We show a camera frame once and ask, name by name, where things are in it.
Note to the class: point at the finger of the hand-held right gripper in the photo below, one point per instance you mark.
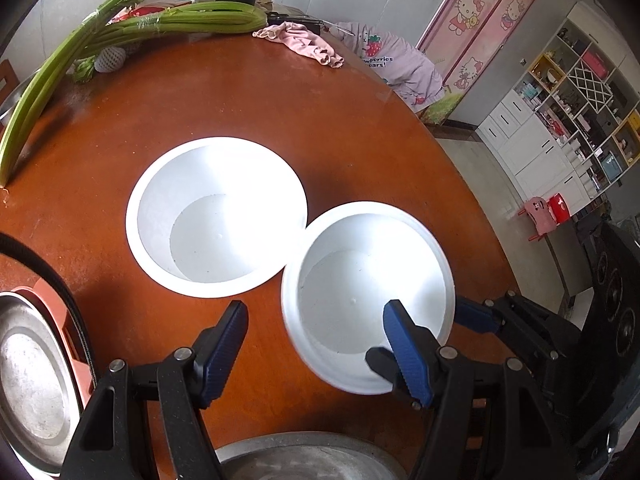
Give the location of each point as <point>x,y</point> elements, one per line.
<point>381,362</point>
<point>475,315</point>

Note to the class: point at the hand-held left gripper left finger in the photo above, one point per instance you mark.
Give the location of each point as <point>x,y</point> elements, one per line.
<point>222,355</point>

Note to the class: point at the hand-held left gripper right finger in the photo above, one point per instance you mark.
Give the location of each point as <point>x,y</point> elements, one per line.
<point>407,355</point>

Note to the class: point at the small red paper bowl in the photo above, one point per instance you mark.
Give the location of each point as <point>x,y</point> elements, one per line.
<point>350,280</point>

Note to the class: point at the large red paper bowl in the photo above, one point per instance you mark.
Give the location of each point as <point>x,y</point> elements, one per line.
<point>215,240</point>

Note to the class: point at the shiny steel plate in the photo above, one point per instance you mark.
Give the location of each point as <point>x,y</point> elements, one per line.
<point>310,465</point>

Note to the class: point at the orange bear-shaped silicone plate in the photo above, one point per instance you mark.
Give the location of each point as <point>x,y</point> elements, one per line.
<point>50,297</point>

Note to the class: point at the round steel pan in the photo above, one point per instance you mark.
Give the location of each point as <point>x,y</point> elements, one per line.
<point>30,380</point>

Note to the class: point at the pink stool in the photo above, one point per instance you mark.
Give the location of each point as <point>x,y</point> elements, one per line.
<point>539,215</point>

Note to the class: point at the red stool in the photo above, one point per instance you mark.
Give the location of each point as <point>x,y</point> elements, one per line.
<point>560,207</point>

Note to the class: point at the white shelf cabinet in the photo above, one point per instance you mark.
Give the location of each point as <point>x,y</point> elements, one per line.
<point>560,125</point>

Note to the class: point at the purple strawberry print garment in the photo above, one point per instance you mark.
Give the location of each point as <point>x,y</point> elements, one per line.
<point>400,65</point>

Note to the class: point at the pink cartoon cat wardrobe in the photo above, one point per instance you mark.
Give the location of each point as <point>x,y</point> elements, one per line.
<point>480,25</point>

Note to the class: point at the fruit in white foam net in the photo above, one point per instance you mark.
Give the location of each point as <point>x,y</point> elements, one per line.
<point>110,58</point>

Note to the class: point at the long celery bunch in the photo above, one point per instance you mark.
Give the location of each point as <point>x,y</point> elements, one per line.
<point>45,90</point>

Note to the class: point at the pink cloth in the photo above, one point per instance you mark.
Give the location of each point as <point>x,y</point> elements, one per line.
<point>305,42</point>

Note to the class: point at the steel mixing bowl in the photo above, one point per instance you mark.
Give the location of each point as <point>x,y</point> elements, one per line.
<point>11,106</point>

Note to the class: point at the taped celery bunch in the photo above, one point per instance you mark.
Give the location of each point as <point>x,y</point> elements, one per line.
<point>200,15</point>

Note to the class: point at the black metal tool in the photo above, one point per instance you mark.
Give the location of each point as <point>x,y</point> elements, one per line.
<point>295,19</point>

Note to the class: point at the red plastic package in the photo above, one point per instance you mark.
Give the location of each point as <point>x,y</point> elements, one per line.
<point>140,12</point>

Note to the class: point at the wooden chair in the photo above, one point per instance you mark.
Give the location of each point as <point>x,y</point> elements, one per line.
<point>5,75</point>

